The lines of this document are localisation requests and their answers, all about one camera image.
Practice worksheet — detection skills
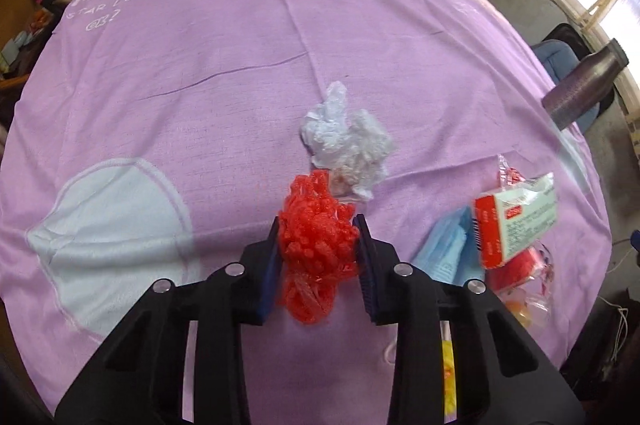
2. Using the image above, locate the blue cushioned chair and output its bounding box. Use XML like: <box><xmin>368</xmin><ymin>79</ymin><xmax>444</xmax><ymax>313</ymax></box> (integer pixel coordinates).
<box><xmin>530</xmin><ymin>23</ymin><xmax>616</xmax><ymax>134</ymax></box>

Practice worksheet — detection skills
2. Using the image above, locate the red white medicine box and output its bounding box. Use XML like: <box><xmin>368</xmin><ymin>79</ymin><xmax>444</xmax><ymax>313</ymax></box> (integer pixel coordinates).
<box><xmin>472</xmin><ymin>172</ymin><xmax>558</xmax><ymax>270</ymax></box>

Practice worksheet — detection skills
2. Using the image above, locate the white plastic wrap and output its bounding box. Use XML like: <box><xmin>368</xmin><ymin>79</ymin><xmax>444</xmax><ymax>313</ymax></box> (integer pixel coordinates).
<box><xmin>299</xmin><ymin>81</ymin><xmax>395</xmax><ymax>203</ymax></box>

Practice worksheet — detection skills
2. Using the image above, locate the red foam net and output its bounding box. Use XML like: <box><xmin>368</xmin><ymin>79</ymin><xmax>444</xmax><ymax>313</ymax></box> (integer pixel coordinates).
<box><xmin>278</xmin><ymin>169</ymin><xmax>360</xmax><ymax>325</ymax></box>

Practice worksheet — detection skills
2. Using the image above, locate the purple printed bed sheet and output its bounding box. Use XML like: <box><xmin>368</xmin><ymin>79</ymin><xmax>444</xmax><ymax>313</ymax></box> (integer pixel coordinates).
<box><xmin>1</xmin><ymin>0</ymin><xmax>611</xmax><ymax>409</ymax></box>

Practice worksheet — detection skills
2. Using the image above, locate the blue face mask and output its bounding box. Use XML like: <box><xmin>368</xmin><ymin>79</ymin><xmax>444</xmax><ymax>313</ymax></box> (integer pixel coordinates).
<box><xmin>410</xmin><ymin>206</ymin><xmax>485</xmax><ymax>286</ymax></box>

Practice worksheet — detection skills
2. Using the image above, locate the small clear jelly cup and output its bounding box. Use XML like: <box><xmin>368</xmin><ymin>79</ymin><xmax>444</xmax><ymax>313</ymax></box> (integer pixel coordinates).
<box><xmin>499</xmin><ymin>287</ymin><xmax>550</xmax><ymax>330</ymax></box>

